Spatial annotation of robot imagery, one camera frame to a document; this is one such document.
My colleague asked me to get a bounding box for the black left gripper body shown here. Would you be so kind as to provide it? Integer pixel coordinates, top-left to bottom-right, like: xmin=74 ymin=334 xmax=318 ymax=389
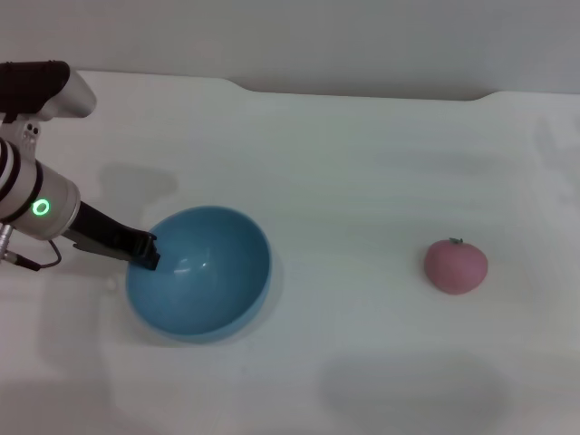
xmin=61 ymin=201 xmax=151 ymax=264

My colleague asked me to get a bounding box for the blue plastic bowl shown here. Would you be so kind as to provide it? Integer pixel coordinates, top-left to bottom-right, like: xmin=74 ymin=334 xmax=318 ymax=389
xmin=125 ymin=206 xmax=273 ymax=344

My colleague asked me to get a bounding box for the pink toy peach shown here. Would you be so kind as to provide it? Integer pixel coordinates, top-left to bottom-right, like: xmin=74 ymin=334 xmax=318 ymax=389
xmin=423 ymin=237 xmax=489 ymax=296

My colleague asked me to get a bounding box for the thin black left wrist cable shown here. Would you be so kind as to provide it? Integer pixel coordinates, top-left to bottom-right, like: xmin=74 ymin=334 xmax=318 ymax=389
xmin=0 ymin=224 xmax=63 ymax=272

